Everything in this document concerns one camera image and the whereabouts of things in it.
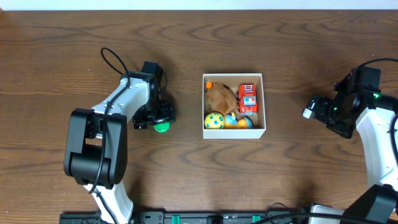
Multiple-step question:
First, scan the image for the red toy fire truck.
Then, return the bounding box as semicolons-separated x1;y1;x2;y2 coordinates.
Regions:
236;83;258;116

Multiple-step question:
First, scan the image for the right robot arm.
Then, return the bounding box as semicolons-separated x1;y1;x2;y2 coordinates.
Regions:
302;91;397;223

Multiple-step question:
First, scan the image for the green ridged disc toy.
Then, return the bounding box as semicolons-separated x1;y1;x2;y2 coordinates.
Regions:
154;122;170;133

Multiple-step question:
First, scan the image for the white cardboard box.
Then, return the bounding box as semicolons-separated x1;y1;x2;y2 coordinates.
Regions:
202;73;267;139

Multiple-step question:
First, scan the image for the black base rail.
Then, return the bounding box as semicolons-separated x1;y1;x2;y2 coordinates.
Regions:
58;210;371;224

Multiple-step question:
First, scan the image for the yellow ball with blue letters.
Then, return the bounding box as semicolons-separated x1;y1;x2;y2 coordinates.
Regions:
204;112;225;129

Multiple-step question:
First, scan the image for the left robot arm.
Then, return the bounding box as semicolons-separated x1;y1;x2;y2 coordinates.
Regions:
64;71;175;223

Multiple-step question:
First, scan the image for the brown plush toy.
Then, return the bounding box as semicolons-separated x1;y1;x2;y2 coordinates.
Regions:
205;80;238;115

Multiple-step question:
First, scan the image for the orange and blue duck toy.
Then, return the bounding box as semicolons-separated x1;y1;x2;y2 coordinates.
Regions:
224;112;253;129

